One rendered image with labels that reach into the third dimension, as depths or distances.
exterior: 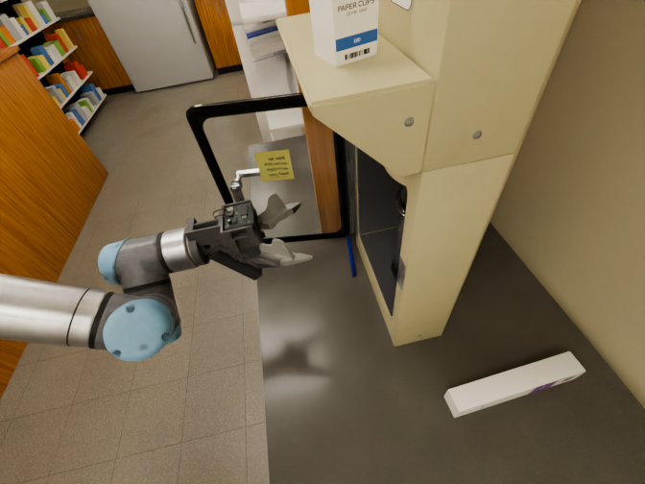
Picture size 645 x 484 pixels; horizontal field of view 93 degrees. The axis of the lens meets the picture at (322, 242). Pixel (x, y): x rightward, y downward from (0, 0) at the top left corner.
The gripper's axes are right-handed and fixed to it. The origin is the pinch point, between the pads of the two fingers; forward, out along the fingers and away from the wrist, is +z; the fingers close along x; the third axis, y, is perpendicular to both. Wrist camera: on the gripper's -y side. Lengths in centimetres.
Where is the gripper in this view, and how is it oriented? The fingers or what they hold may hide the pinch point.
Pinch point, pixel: (306, 230)
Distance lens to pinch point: 57.9
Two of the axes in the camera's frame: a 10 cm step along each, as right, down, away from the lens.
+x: -1.9, -7.2, 6.7
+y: -1.1, -6.6, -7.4
